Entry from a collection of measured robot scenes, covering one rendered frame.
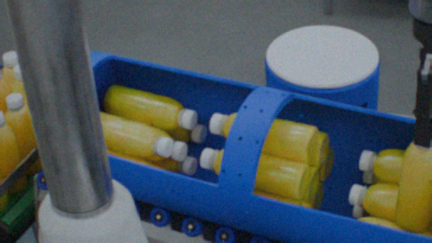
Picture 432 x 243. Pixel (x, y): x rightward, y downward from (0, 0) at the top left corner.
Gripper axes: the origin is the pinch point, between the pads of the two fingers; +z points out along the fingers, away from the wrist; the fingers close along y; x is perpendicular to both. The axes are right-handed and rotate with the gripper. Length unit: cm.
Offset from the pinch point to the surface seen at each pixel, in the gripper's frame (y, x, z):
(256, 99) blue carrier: 5.9, 33.7, 8.0
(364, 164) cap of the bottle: 8.8, 13.1, 20.2
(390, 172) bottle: 7.4, 7.4, 19.4
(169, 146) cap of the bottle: 0, 50, 20
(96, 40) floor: 181, 206, 133
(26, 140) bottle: 1, 91, 31
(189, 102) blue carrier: 19, 56, 23
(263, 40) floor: 210, 125, 133
